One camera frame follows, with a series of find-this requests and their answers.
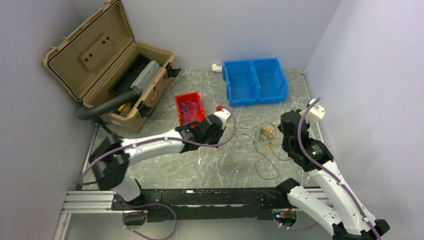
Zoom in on blue divided plastic bin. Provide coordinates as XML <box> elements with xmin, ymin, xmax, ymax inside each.
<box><xmin>222</xmin><ymin>57</ymin><xmax>289</xmax><ymax>107</ymax></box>

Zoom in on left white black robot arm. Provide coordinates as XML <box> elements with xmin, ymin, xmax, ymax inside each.
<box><xmin>89</xmin><ymin>109</ymin><xmax>231</xmax><ymax>210</ymax></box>

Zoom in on tan open toolbox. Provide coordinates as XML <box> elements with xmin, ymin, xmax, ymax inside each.
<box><xmin>43</xmin><ymin>0</ymin><xmax>179</xmax><ymax>133</ymax></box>

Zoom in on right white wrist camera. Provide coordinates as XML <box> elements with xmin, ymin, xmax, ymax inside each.
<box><xmin>305</xmin><ymin>103</ymin><xmax>327</xmax><ymax>123</ymax></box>

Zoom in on black aluminium base frame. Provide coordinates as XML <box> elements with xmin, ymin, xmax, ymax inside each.
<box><xmin>61</xmin><ymin>187</ymin><xmax>332</xmax><ymax>223</ymax></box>

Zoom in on grey canister in toolbox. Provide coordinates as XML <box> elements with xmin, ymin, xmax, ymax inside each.
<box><xmin>130</xmin><ymin>60</ymin><xmax>162</xmax><ymax>97</ymax></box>

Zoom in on red plastic bin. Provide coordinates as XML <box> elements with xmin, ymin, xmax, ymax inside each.
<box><xmin>174</xmin><ymin>91</ymin><xmax>205</xmax><ymax>125</ymax></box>

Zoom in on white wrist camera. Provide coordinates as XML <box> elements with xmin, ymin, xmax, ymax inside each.
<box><xmin>213</xmin><ymin>105</ymin><xmax>232</xmax><ymax>125</ymax></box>
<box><xmin>305</xmin><ymin>103</ymin><xmax>327</xmax><ymax>123</ymax></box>

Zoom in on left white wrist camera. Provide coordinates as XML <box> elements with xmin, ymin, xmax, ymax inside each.
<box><xmin>213</xmin><ymin>105</ymin><xmax>232</xmax><ymax>125</ymax></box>

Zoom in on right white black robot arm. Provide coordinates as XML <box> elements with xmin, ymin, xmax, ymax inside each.
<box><xmin>275</xmin><ymin>110</ymin><xmax>390</xmax><ymax>240</ymax></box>

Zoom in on white pipe elbow fitting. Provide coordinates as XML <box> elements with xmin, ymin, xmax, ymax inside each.
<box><xmin>211</xmin><ymin>63</ymin><xmax>223</xmax><ymax>73</ymax></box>

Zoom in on black corrugated hose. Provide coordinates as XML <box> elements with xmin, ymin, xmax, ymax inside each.
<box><xmin>76</xmin><ymin>90</ymin><xmax>140</xmax><ymax>121</ymax></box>

